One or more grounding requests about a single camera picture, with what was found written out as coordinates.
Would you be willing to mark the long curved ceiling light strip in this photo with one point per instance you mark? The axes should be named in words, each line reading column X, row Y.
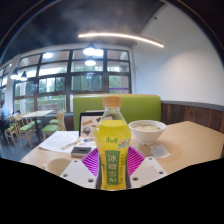
column 123, row 36

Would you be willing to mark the dark laptop with stickers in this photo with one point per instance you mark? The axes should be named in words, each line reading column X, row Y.
column 88, row 125

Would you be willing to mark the yellow drink bottle orange cap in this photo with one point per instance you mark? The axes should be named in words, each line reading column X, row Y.
column 112, row 141

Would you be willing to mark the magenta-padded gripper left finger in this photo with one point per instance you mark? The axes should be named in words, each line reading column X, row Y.
column 78, row 171

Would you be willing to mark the white printed paper sheet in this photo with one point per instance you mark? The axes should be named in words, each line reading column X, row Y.
column 56, row 140

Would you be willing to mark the wooden chairs with green seats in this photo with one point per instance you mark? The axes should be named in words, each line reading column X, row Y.
column 25, row 128

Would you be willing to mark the light wooden dining table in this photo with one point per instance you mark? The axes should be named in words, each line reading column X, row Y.
column 36, row 114

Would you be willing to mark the small black phone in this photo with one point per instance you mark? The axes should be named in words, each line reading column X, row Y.
column 80, row 151

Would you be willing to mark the large dark-framed window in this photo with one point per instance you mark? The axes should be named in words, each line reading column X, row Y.
column 86, row 81

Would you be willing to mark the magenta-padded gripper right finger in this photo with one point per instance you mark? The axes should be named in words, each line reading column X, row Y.
column 148, row 170

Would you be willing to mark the person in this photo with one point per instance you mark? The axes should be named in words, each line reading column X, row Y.
column 4, row 115

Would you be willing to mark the green upholstered bench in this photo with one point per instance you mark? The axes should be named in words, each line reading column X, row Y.
column 140, row 108

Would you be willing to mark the round pendant ceiling lamps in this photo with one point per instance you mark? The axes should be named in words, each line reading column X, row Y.
column 90, row 51

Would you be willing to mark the white bowl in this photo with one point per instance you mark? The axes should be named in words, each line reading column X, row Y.
column 146, row 131

